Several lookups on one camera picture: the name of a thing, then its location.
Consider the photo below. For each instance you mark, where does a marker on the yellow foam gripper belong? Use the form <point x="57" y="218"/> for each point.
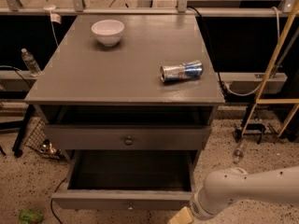
<point x="197" y="209"/>

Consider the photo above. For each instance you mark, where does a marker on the grey drawer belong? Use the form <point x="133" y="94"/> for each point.
<point x="127" y="138"/>
<point x="128" y="180"/>

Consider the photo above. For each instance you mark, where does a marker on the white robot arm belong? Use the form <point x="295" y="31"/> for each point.
<point x="223" y="188"/>

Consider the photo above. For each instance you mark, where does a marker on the grey wooden drawer cabinet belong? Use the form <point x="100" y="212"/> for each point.
<point x="88" y="84"/>

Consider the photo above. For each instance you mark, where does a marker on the grey top drawer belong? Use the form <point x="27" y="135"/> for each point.
<point x="127" y="138"/>

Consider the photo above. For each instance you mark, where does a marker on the plastic bottle on floor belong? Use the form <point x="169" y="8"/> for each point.
<point x="238" y="153"/>

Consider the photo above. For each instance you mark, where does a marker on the crushed silver blue can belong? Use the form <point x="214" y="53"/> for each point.
<point x="182" y="71"/>

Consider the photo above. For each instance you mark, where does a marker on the green crumpled bag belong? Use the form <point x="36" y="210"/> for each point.
<point x="30" y="217"/>

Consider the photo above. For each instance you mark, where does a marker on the black stand leg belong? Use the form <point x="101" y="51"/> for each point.
<point x="21" y="125"/>

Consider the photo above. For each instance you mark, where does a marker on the white ceramic bowl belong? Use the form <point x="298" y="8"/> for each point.
<point x="108" y="32"/>

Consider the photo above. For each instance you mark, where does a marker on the clear plastic water bottle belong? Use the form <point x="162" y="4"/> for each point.
<point x="30" y="62"/>

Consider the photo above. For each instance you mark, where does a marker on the yellow wooden frame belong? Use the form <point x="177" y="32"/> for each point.
<point x="259" y="100"/>

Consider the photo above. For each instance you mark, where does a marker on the black wire basket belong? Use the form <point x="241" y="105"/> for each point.
<point x="39" y="143"/>

